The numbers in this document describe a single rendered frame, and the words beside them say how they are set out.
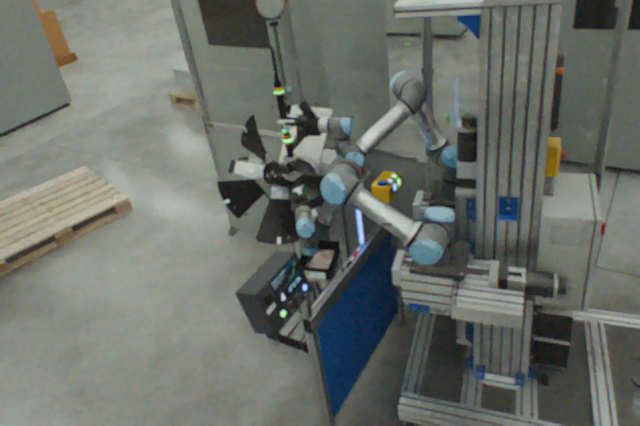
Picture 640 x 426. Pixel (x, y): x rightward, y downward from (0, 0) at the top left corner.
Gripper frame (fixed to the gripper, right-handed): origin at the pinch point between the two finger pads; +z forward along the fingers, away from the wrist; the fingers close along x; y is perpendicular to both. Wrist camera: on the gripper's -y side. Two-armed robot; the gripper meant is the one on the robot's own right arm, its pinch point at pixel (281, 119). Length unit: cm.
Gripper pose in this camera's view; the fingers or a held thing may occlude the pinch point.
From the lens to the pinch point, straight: 257.8
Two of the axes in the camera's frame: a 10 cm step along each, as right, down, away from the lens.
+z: -9.3, -0.8, 3.6
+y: 1.2, 8.5, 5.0
